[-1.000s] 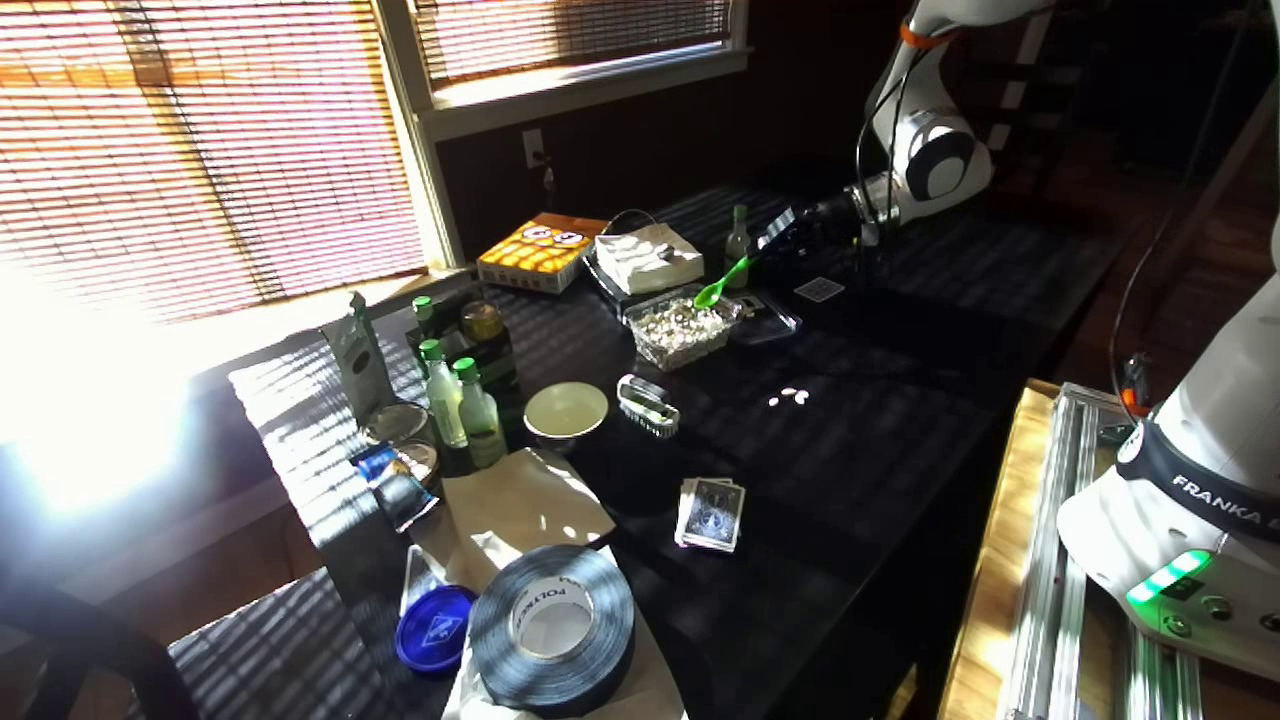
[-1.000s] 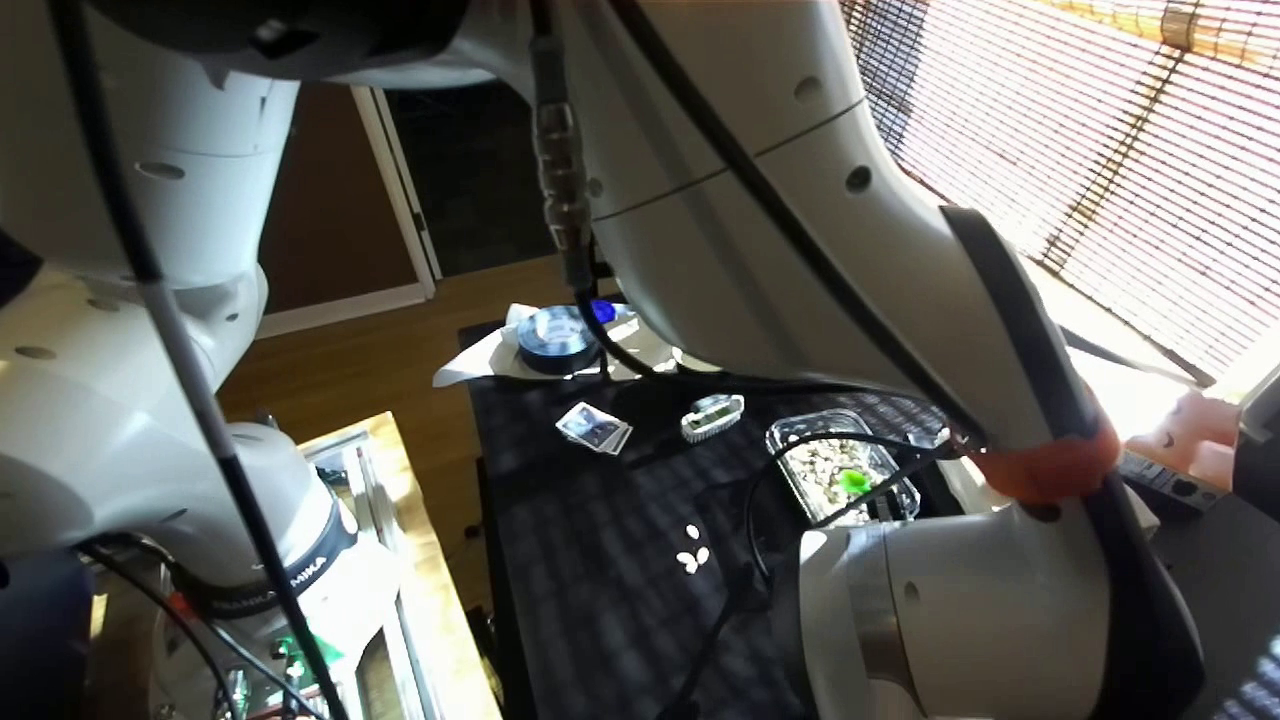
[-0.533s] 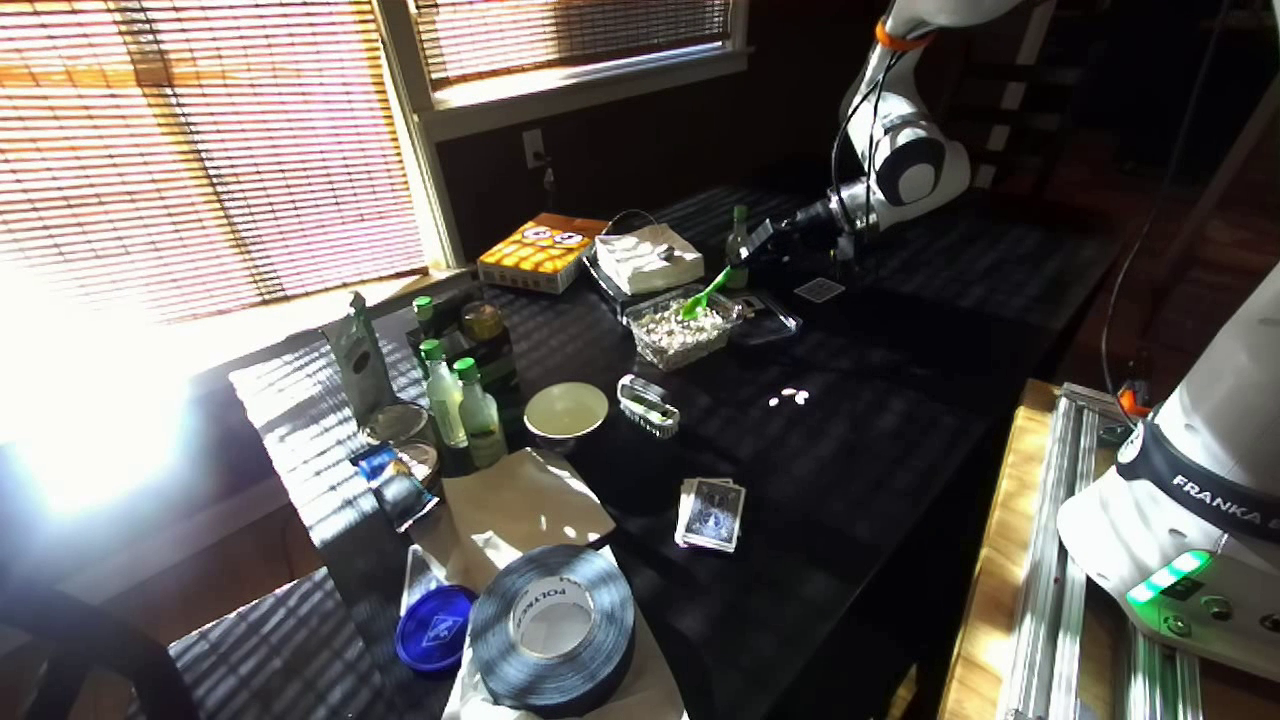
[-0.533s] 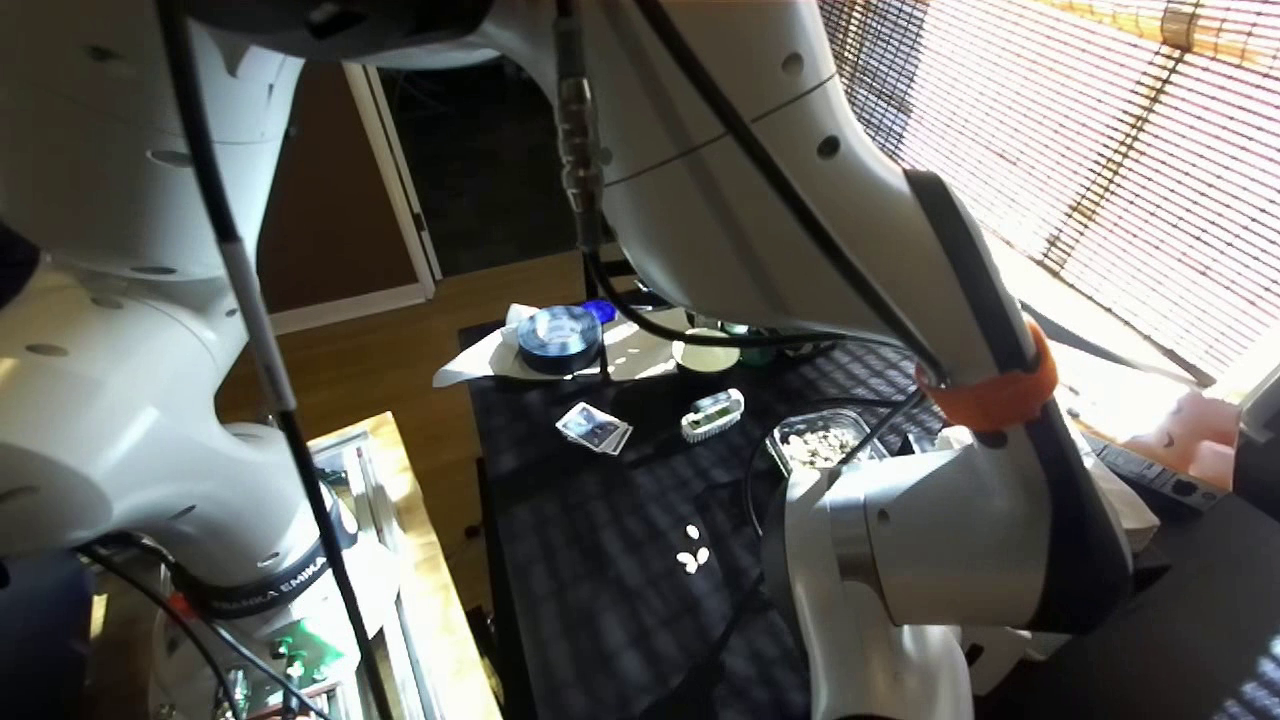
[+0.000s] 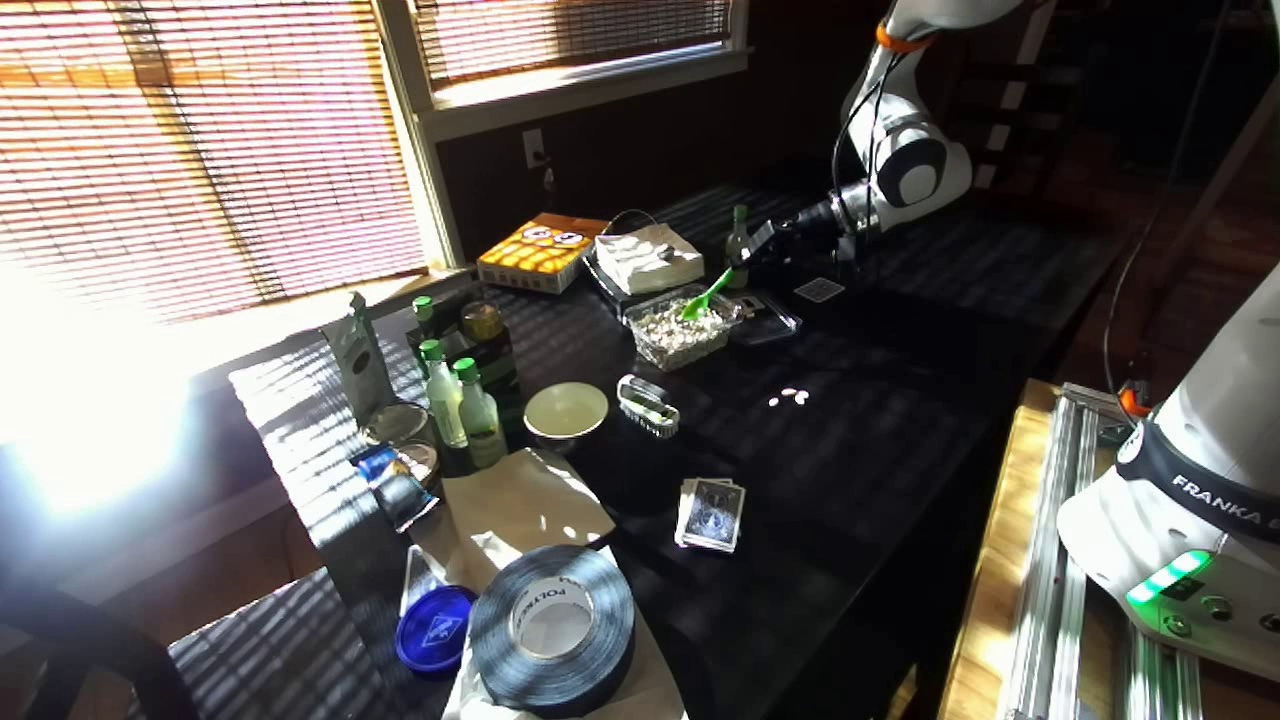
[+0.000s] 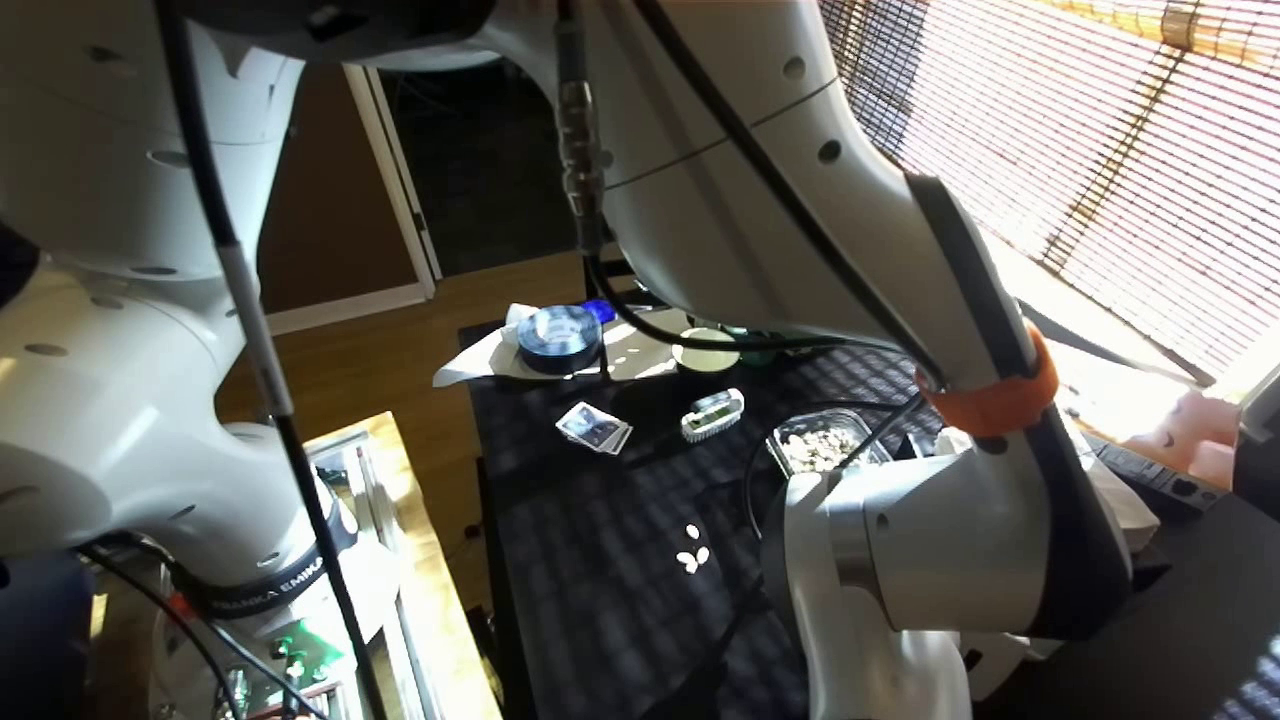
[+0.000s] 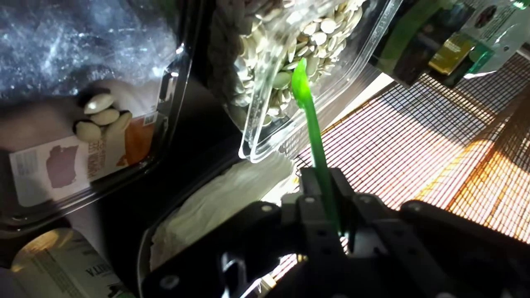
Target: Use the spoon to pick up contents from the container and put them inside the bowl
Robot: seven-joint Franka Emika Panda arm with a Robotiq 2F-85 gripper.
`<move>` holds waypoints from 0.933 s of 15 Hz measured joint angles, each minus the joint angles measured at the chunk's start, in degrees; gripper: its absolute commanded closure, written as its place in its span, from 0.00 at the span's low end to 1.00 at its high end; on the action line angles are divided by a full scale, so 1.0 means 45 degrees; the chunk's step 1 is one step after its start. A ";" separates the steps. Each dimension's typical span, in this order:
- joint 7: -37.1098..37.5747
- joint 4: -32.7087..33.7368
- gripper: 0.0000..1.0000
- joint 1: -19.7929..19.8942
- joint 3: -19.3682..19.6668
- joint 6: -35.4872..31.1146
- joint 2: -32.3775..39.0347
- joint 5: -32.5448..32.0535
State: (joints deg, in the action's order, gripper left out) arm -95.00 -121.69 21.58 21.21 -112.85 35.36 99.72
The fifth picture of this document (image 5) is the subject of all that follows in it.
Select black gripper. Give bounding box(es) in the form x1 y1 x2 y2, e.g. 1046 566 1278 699
733 197 874 296

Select green plastic spoon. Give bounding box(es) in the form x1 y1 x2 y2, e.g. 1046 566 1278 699
678 261 740 324

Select clear plastic container lid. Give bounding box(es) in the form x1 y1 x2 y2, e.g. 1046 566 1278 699
730 283 808 354

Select clear plastic seed container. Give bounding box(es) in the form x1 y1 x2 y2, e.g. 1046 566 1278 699
619 287 740 375

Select blue bowl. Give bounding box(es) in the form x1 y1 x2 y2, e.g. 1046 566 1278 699
467 540 641 716

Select white cardboard box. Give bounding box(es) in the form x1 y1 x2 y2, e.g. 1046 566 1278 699
587 216 712 299

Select yellow snack box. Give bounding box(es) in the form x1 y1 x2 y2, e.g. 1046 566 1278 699
471 214 612 296

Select playing card deck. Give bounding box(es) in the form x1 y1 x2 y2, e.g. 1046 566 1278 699
672 474 752 555

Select round dark green tin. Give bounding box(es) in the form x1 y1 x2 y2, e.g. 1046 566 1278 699
458 299 511 356

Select narrow window blind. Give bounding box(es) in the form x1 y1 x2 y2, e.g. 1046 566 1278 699
408 0 737 94

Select clear bottle with green cap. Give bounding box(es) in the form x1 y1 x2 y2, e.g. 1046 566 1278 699
447 354 511 474
417 338 471 457

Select dark bottle with green cap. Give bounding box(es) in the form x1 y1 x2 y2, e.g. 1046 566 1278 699
408 292 452 371

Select brown paper bag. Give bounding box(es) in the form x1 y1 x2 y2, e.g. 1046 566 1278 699
435 444 619 575

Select gold-topped can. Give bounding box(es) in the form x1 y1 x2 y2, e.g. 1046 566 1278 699
363 396 431 457

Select tall glass bottle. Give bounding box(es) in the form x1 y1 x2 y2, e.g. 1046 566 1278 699
330 292 403 432

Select blue snack packet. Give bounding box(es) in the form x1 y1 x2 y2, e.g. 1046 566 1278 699
348 439 444 536

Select blue round lid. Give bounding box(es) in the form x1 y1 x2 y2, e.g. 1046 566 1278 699
393 581 479 679

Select wide window blind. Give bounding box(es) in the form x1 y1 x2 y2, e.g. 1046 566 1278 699
0 0 431 334

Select black wooden chair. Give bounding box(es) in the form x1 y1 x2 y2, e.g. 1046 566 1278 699
0 585 205 720

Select thick black cable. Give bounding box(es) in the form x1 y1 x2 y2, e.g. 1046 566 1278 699
830 52 892 266

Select white wall outlet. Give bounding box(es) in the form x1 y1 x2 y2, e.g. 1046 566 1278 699
518 123 556 175

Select aluminium rail bundle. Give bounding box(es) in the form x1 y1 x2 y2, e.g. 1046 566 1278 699
999 383 1211 720

